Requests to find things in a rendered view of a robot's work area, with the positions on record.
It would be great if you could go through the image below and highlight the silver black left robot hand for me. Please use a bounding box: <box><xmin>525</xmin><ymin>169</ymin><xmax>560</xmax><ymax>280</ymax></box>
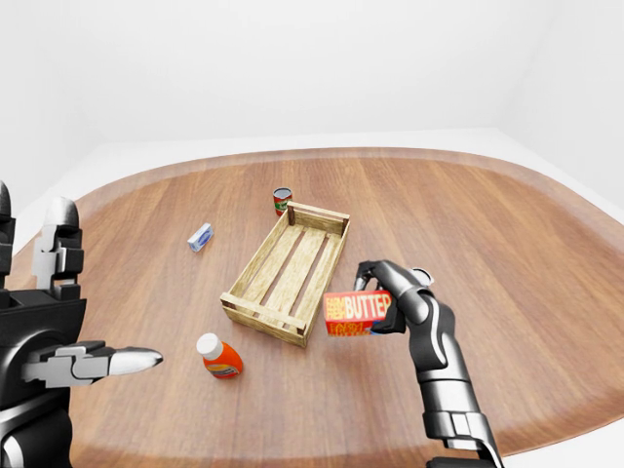
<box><xmin>0</xmin><ymin>179</ymin><xmax>165</xmax><ymax>413</ymax></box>

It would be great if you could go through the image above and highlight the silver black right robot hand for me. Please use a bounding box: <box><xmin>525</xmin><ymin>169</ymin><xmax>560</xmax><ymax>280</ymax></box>
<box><xmin>352</xmin><ymin>258</ymin><xmax>463</xmax><ymax>380</ymax></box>

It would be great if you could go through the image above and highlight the red butter box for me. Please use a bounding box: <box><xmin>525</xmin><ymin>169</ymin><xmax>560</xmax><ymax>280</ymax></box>
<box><xmin>322</xmin><ymin>290</ymin><xmax>394</xmax><ymax>339</ymax></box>

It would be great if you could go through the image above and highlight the wooden slat tray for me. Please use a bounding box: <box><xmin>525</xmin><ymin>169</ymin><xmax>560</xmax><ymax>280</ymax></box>
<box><xmin>218</xmin><ymin>200</ymin><xmax>352</xmax><ymax>349</ymax></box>

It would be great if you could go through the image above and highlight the blue and white small box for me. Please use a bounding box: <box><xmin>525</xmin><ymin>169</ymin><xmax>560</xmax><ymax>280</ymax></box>
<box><xmin>186</xmin><ymin>221</ymin><xmax>215</xmax><ymax>254</ymax></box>

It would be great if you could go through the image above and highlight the orange bottle with white cap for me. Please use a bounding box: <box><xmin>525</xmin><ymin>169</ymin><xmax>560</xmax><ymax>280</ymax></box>
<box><xmin>195</xmin><ymin>331</ymin><xmax>245</xmax><ymax>381</ymax></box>

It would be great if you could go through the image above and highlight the red tin can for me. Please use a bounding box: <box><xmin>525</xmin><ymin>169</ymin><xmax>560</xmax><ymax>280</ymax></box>
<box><xmin>272</xmin><ymin>187</ymin><xmax>294</xmax><ymax>217</ymax></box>

